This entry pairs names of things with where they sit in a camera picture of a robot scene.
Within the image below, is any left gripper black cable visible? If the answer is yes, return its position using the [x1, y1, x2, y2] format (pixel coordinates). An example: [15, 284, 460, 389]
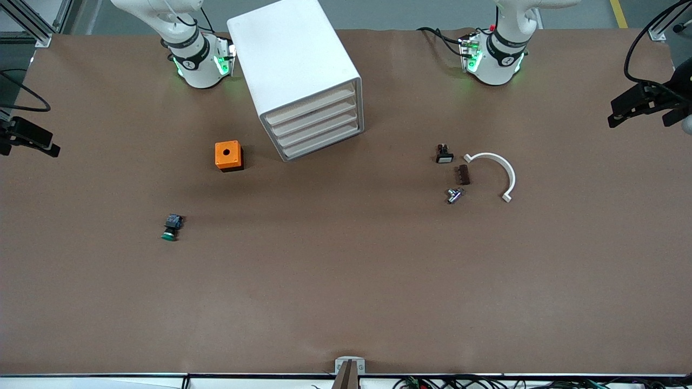
[624, 0, 692, 86]

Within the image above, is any white table edge rail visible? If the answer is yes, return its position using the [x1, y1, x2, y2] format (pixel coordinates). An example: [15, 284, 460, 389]
[0, 373, 692, 389]

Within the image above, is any white curved plastic bracket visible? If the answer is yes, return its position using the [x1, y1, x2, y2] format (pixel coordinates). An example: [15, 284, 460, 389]
[463, 152, 517, 203]

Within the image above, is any orange button enclosure box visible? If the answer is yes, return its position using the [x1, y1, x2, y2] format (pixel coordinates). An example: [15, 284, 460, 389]
[215, 140, 244, 172]

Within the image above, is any green push button switch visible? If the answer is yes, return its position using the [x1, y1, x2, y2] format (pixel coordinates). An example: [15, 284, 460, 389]
[161, 213, 184, 242]

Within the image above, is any yellow floor tape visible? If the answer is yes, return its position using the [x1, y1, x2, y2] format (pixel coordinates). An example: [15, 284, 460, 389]
[610, 0, 629, 29]

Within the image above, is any black cable bundle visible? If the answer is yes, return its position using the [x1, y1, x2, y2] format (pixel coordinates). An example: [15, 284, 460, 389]
[395, 375, 692, 389]

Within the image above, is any brown table cover sheet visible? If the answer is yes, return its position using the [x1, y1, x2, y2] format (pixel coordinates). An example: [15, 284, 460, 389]
[0, 27, 692, 376]

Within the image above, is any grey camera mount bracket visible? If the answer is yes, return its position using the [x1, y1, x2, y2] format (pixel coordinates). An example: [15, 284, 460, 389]
[335, 357, 366, 389]

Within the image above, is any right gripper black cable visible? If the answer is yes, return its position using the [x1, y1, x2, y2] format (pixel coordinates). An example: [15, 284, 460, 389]
[0, 69, 52, 112]

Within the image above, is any aluminium frame profile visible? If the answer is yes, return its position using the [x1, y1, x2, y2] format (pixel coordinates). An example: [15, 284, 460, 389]
[0, 0, 74, 48]
[648, 0, 692, 43]

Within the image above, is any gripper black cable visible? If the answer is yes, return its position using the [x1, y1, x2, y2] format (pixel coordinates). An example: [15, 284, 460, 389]
[0, 69, 52, 112]
[624, 0, 692, 86]

